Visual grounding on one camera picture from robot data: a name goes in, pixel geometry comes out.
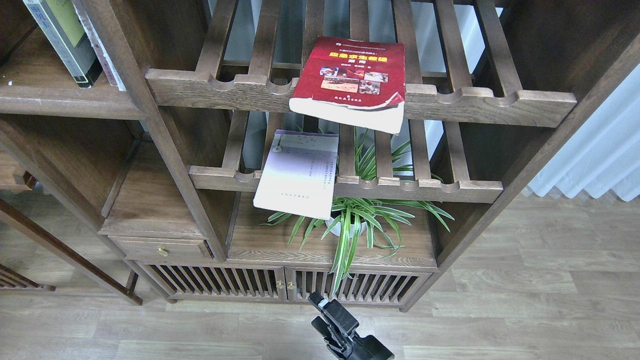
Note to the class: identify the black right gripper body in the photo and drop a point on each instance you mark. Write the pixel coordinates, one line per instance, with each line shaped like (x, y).
(337, 326)

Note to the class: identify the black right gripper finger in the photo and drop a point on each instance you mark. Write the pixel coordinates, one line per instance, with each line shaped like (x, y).
(318, 301)

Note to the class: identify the green grey black-edged book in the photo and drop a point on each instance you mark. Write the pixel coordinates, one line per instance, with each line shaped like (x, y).
(59, 22)

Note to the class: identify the green spider plant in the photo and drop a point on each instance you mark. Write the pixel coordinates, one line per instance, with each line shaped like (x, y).
(352, 219)

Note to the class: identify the white lavender paperback book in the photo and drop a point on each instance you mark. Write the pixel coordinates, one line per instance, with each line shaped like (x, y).
(299, 174)

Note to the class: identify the dark wooden bookshelf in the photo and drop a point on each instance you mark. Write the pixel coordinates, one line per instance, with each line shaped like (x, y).
(494, 89)

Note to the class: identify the red paperback book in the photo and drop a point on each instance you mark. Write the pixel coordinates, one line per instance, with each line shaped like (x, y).
(352, 82)

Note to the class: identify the white upright book spine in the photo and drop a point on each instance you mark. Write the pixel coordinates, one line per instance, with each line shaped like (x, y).
(104, 58)

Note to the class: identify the white pleated curtain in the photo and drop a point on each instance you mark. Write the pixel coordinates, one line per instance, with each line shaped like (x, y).
(604, 154)

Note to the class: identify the wooden furniture frame left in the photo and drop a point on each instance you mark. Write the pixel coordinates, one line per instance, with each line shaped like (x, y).
(16, 178)

